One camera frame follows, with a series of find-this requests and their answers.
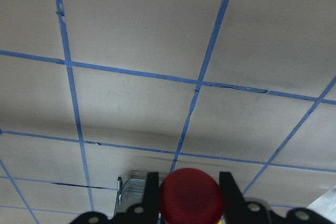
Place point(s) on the red emergency stop button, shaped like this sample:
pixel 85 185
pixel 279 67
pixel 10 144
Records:
pixel 190 195

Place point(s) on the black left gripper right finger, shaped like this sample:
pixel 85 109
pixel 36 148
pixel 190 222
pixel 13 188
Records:
pixel 237 208

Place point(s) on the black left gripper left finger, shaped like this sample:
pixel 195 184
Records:
pixel 147 211

